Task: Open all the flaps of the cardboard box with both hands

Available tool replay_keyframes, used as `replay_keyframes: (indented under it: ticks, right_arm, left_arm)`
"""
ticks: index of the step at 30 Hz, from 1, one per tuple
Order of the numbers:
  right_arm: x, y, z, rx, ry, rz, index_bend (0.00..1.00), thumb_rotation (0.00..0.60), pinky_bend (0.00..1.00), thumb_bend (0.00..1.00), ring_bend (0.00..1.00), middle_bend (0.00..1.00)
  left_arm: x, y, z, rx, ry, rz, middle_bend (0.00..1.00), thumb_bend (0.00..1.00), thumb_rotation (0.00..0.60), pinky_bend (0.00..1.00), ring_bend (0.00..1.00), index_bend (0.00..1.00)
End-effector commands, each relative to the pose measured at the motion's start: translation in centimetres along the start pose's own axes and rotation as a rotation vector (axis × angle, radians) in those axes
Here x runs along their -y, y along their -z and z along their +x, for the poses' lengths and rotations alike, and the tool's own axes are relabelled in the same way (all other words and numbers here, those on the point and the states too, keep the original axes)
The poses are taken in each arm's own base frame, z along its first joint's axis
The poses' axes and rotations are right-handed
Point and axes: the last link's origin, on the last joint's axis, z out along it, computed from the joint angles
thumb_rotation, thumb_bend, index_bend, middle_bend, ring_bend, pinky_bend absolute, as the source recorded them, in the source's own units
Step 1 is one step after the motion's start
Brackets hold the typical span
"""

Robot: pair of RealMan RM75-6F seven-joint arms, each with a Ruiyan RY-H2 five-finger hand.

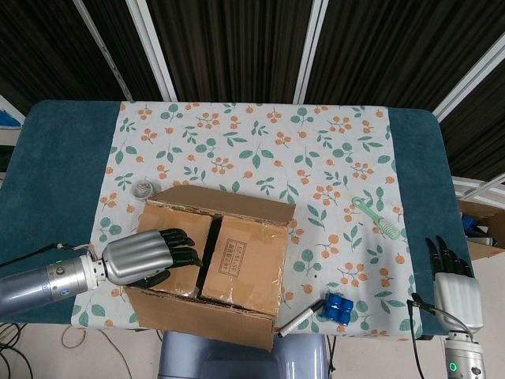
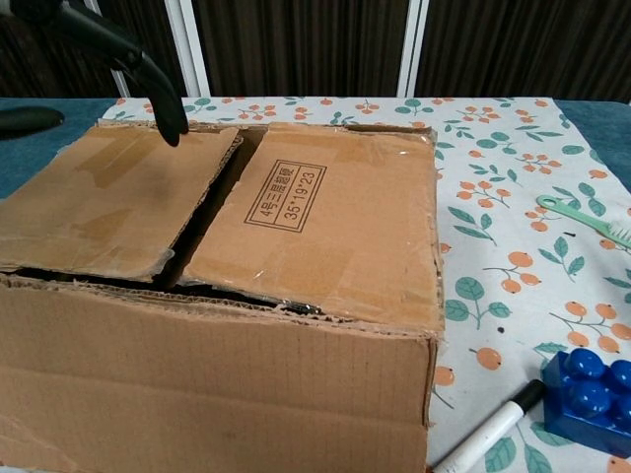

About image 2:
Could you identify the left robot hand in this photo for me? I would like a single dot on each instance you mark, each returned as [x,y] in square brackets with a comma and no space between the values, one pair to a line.
[162,98]

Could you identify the cardboard box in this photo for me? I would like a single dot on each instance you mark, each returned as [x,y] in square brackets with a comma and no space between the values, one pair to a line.
[197,384]

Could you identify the floral print tablecloth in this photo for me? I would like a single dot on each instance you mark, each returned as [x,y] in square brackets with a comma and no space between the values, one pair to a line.
[517,162]

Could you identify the mint green brush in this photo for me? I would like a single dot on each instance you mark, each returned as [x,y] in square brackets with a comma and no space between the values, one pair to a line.
[581,217]

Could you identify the white marker black cap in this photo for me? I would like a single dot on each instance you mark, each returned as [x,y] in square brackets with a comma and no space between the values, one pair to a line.
[488,433]

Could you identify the blue toy building block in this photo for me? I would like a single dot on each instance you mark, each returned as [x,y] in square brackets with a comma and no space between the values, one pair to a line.
[591,399]

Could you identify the thin white frame post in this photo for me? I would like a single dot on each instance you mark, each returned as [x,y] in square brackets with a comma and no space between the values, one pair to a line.
[120,84]

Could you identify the thick white frame post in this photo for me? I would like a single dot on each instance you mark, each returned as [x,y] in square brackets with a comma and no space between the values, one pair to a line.
[189,49]
[412,49]

